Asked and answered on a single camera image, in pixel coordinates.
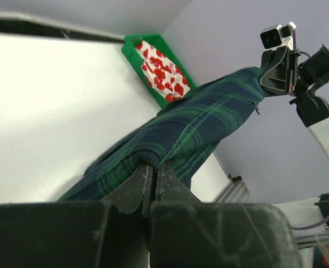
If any red floral white skirt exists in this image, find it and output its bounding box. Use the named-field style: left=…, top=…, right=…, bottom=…
left=136, top=41, right=190, bottom=104

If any dark green plaid skirt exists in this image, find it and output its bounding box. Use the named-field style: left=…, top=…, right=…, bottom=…
left=61, top=67, right=265, bottom=200

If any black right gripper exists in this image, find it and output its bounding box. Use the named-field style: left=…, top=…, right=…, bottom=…
left=259, top=46, right=298, bottom=97

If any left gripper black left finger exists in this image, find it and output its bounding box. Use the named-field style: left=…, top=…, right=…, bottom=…
left=0, top=165, right=153, bottom=267

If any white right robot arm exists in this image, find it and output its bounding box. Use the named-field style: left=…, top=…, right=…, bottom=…
left=260, top=45, right=329, bottom=159

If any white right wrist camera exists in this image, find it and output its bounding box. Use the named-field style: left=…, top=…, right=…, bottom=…
left=260, top=22, right=296, bottom=50

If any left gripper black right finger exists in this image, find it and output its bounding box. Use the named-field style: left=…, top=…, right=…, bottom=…
left=150, top=162, right=301, bottom=267

